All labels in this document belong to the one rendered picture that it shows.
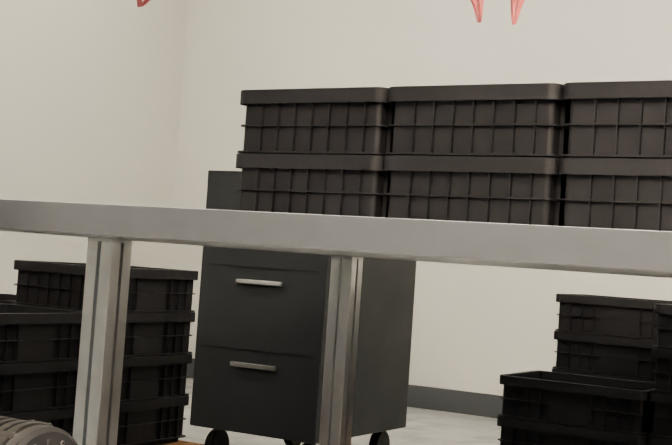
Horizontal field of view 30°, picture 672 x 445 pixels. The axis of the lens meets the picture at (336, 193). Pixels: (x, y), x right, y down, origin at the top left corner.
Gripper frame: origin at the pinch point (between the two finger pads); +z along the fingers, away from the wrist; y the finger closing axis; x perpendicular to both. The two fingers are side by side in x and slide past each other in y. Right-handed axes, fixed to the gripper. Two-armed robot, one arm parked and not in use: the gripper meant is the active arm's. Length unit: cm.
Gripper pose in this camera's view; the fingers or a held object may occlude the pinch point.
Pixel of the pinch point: (496, 18)
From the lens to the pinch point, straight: 221.0
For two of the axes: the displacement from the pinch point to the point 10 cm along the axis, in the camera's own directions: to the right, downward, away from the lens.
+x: 2.0, 0.1, -9.8
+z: -0.3, 10.0, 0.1
